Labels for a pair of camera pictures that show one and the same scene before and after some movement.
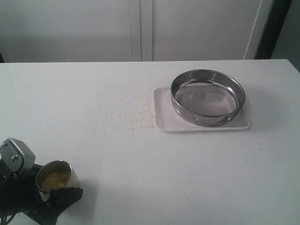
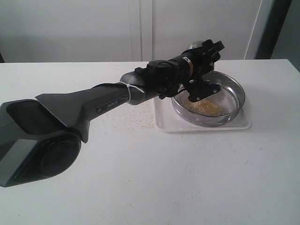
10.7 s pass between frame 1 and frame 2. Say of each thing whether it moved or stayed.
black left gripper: moved
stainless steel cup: moved
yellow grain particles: moved
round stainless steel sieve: stayed
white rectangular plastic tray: stayed
